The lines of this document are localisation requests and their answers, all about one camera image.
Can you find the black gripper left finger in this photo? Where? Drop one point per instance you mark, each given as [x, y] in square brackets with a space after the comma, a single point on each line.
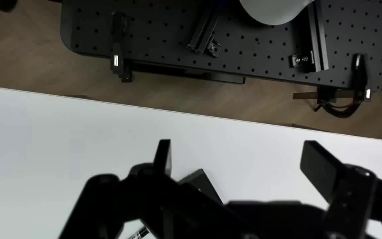
[111, 208]

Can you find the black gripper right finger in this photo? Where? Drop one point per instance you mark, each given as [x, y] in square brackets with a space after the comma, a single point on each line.
[354, 194]

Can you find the brown tape strip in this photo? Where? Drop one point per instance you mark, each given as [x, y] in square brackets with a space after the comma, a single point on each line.
[305, 95]

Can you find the black table clamp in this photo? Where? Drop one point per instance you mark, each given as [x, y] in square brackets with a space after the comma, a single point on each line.
[119, 48]
[361, 75]

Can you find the long black aluminium extrusion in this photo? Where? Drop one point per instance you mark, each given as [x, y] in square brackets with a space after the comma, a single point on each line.
[318, 35]

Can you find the black perforated breadboard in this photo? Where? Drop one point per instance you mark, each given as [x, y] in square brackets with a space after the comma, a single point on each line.
[164, 31]

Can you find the short black aluminium extrusion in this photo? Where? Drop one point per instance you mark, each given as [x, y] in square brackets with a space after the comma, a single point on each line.
[201, 35]

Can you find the dark round object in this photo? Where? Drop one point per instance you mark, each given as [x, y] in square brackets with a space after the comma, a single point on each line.
[2, 4]

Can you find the small metal corner bracket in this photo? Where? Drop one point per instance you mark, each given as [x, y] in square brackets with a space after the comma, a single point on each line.
[299, 60]

